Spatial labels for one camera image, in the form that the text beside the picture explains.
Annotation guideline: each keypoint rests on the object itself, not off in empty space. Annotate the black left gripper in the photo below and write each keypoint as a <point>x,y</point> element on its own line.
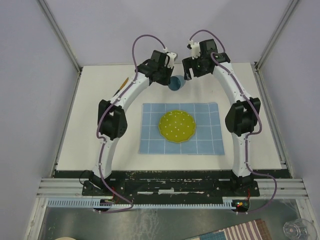
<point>166,82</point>

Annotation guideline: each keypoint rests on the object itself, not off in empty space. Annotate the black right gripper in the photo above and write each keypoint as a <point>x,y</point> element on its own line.
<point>188,63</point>

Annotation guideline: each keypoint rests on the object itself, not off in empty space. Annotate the blue cup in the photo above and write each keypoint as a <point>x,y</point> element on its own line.
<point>176,82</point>

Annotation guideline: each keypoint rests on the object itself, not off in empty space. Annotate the orange knife green handle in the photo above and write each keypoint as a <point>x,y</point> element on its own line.
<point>123,83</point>

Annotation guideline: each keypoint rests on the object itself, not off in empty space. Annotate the green dotted plate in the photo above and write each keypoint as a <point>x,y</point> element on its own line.
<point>177,126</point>

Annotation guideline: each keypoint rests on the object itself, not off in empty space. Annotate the blue checked cloth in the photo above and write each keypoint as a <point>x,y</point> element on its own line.
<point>207,139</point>

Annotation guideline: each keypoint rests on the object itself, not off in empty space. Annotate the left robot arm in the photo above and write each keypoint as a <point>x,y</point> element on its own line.
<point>112,121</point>

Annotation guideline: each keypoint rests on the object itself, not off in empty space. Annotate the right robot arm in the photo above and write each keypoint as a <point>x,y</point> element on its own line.
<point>243,114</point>

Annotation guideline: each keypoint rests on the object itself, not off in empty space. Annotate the striped folded cloth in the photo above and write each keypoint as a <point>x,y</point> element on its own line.
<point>251,230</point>

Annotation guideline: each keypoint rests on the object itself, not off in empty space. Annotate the clear glass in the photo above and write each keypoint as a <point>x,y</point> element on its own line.
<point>300,229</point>

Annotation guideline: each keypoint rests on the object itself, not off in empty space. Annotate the cream round object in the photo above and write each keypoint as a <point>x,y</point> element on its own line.
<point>65,238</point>

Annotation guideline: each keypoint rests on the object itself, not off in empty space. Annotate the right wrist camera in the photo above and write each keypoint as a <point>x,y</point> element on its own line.
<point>194,48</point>

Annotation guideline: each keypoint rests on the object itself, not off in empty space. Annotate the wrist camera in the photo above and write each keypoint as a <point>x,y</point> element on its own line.
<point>194,48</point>
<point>170,58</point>

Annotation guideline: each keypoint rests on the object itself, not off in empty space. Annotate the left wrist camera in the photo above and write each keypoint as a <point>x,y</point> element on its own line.
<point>170,58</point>

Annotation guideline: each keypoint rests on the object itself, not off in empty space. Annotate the aluminium frame rail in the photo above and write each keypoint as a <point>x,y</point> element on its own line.
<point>280,27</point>

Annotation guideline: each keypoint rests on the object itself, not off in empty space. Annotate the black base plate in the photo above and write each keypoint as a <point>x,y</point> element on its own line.
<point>166,187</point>

